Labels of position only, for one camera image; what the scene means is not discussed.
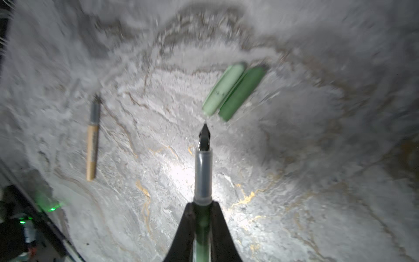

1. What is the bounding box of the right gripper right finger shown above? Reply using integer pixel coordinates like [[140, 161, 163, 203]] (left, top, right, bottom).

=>
[[209, 201, 243, 262]]

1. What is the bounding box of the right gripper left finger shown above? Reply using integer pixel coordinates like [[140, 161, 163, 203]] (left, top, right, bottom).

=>
[[163, 203, 196, 262]]

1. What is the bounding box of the dark green marker pen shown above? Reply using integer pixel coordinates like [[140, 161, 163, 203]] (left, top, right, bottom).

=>
[[193, 123, 212, 262]]

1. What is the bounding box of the tan marker pen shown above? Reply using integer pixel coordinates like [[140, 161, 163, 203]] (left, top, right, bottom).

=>
[[86, 95, 101, 181]]

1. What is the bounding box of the dark green pen cap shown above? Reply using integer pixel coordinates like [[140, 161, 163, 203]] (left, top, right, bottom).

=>
[[218, 65, 268, 122]]

